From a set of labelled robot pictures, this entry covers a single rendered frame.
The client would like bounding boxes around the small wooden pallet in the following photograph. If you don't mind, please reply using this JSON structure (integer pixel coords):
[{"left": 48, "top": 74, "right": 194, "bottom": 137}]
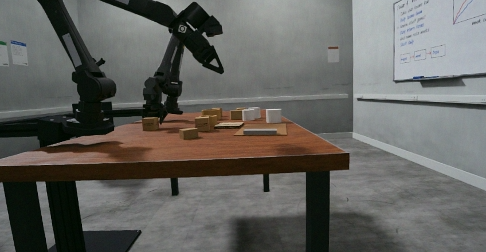
[{"left": 214, "top": 122, "right": 244, "bottom": 129}]

